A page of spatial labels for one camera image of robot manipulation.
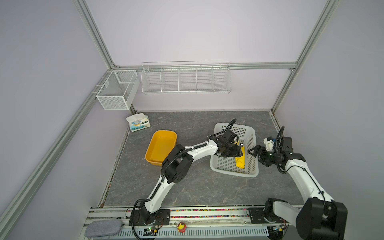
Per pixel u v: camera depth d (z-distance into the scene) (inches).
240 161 35.0
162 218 29.0
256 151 29.7
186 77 42.0
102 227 27.4
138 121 42.4
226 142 29.1
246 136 39.2
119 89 40.3
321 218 15.5
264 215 29.0
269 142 30.6
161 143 39.5
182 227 26.2
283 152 24.3
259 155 28.7
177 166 21.5
